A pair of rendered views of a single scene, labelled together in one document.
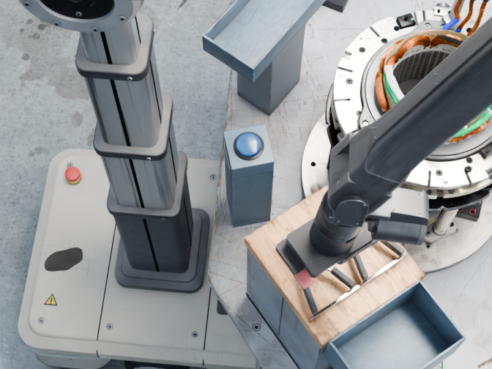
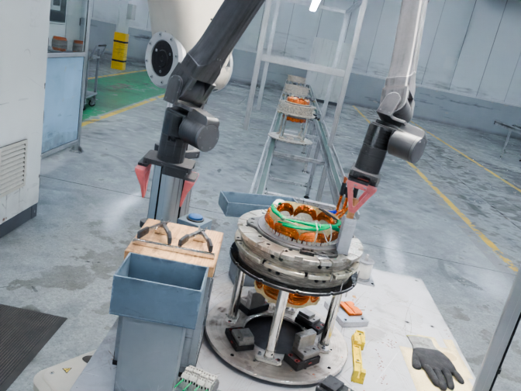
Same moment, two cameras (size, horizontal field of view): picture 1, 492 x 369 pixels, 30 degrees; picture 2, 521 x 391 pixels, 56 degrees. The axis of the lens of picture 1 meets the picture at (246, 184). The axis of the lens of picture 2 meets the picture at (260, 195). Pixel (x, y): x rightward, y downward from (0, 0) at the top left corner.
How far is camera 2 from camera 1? 1.21 m
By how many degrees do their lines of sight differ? 53
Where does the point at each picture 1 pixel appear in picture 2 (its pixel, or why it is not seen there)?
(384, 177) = (193, 58)
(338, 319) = (146, 250)
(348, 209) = (172, 84)
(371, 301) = (172, 257)
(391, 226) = (189, 121)
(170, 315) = not seen: outside the picture
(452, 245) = (268, 369)
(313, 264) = (148, 156)
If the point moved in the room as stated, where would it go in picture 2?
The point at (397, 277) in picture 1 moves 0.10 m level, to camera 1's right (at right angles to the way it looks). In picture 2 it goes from (198, 260) to (234, 279)
